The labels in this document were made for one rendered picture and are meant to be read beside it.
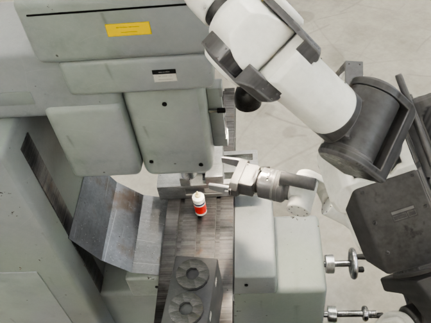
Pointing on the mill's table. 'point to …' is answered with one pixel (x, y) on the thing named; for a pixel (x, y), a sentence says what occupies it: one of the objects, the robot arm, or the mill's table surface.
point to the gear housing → (138, 74)
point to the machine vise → (181, 185)
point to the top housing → (109, 29)
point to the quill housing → (172, 129)
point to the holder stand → (194, 291)
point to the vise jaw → (215, 175)
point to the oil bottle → (199, 204)
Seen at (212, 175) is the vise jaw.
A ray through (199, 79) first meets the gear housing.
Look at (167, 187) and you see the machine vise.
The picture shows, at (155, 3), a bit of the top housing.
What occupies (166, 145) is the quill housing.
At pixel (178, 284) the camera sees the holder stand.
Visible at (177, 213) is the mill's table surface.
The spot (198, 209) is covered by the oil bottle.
